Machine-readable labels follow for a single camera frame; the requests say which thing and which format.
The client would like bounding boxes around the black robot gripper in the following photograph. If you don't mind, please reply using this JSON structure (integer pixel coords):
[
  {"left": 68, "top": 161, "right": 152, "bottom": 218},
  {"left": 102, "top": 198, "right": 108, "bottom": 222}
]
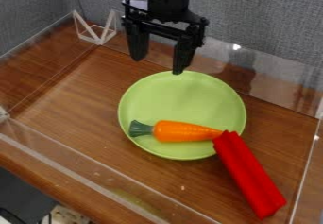
[{"left": 123, "top": 0, "right": 208, "bottom": 75}]

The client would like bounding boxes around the orange toy carrot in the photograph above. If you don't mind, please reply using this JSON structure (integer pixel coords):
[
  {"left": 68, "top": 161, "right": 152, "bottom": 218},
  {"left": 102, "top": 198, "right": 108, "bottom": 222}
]
[{"left": 128, "top": 120, "right": 222, "bottom": 142}]

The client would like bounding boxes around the light green plate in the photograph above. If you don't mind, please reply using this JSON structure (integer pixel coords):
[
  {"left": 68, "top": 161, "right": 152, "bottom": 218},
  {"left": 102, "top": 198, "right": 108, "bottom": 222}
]
[{"left": 116, "top": 70, "right": 249, "bottom": 162}]

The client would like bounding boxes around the red folded cloth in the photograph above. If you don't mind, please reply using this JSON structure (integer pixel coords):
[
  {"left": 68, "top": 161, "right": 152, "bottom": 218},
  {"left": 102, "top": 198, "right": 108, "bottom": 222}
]
[{"left": 214, "top": 131, "right": 287, "bottom": 219}]

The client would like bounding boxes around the clear acrylic enclosure wall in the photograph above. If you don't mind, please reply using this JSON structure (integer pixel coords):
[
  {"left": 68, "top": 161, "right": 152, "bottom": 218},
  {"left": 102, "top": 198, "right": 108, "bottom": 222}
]
[{"left": 0, "top": 16, "right": 323, "bottom": 224}]

